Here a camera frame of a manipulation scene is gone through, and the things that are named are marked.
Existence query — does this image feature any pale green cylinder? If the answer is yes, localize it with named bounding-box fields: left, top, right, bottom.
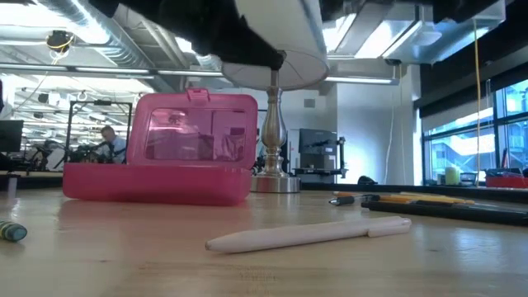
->
left=444, top=166, right=461, bottom=186

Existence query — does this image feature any silver rectangular air duct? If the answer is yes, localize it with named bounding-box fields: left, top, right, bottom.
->
left=329, top=0, right=507, bottom=67

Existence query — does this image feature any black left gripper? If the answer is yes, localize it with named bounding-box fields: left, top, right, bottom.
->
left=164, top=0, right=286, bottom=72

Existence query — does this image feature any clear pen with black grip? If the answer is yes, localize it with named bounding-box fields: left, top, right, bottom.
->
left=328, top=194, right=375, bottom=207

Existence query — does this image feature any black 3D printer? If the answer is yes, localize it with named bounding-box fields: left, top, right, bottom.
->
left=291, top=128, right=348, bottom=179

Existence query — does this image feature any pink plastic supply box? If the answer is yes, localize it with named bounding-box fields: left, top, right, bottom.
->
left=61, top=87, right=260, bottom=207

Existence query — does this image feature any black yellow cord reel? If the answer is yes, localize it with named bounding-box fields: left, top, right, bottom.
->
left=45, top=30, right=76, bottom=54

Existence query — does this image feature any yellow hanging cord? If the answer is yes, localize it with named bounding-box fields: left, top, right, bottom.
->
left=472, top=18, right=483, bottom=186

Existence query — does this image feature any red bin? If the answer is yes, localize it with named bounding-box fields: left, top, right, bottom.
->
left=484, top=174, right=528, bottom=190

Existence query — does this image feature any silver round air duct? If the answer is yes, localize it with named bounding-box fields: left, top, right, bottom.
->
left=36, top=0, right=186, bottom=71

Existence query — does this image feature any orange pencil pink eraser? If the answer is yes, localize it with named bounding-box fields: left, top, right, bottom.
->
left=332, top=190, right=413, bottom=199

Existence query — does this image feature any matte black clip pen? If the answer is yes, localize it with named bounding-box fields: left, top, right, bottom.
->
left=361, top=200, right=528, bottom=228

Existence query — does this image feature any black background rig frame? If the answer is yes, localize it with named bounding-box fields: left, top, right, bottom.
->
left=64, top=99, right=134, bottom=165

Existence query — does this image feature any black monitor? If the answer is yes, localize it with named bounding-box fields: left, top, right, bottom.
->
left=0, top=119, right=25, bottom=154

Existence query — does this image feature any white shade silver table lamp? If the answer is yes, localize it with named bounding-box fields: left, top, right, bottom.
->
left=221, top=0, right=331, bottom=194

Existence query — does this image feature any white pen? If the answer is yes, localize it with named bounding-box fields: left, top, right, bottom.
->
left=205, top=215, right=413, bottom=255

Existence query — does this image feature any teal striped pencil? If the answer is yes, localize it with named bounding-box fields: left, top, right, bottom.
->
left=0, top=219, right=29, bottom=243

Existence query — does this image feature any dark pen with black grip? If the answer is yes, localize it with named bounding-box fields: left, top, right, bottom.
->
left=416, top=200, right=528, bottom=215

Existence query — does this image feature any person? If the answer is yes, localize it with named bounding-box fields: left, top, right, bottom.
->
left=98, top=125, right=128, bottom=165

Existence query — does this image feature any ceiling light strip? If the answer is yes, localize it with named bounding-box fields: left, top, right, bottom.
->
left=323, top=75, right=400, bottom=87
left=0, top=61, right=226, bottom=80

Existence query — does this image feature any white post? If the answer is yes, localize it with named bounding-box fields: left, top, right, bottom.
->
left=5, top=172, right=19, bottom=200

